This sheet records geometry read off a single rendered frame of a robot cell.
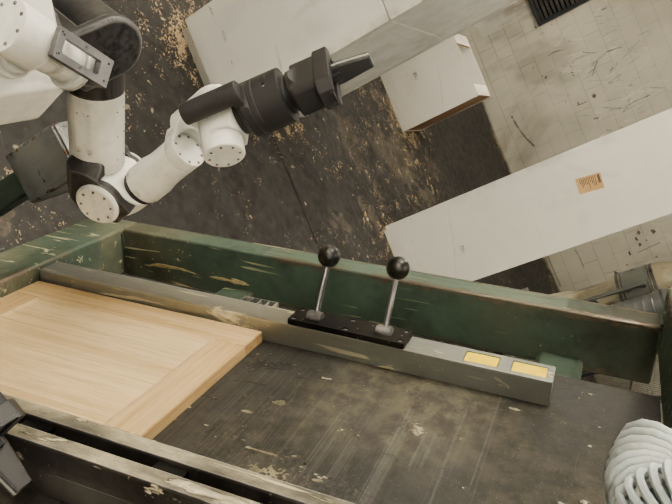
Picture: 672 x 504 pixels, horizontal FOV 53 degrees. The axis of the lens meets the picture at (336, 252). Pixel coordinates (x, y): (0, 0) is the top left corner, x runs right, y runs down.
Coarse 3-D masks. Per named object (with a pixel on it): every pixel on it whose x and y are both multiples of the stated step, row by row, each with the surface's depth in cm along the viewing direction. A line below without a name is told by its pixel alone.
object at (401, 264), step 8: (392, 264) 105; (400, 264) 105; (408, 264) 106; (392, 272) 105; (400, 272) 105; (408, 272) 106; (392, 280) 106; (392, 288) 106; (392, 296) 106; (392, 304) 106; (384, 320) 105; (376, 328) 105; (384, 328) 105; (392, 328) 105
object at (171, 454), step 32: (32, 416) 78; (64, 416) 78; (32, 448) 74; (64, 448) 73; (96, 448) 76; (128, 448) 74; (160, 448) 73; (32, 480) 76; (64, 480) 73; (96, 480) 71; (128, 480) 69; (160, 480) 68; (192, 480) 71; (224, 480) 69; (256, 480) 69; (640, 480) 49
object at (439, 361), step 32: (96, 288) 124; (128, 288) 121; (160, 288) 121; (224, 320) 114; (256, 320) 111; (320, 352) 108; (352, 352) 106; (384, 352) 104; (416, 352) 102; (448, 352) 102; (480, 352) 102; (480, 384) 99; (512, 384) 97; (544, 384) 95
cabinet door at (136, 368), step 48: (48, 288) 125; (0, 336) 108; (48, 336) 108; (96, 336) 109; (144, 336) 109; (192, 336) 109; (240, 336) 109; (0, 384) 94; (48, 384) 95; (96, 384) 95; (144, 384) 96; (192, 384) 95; (144, 432) 84
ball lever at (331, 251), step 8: (328, 248) 110; (336, 248) 110; (320, 256) 110; (328, 256) 109; (336, 256) 110; (328, 264) 110; (336, 264) 111; (320, 288) 110; (320, 296) 110; (320, 304) 110; (312, 312) 109; (320, 312) 109; (320, 320) 108
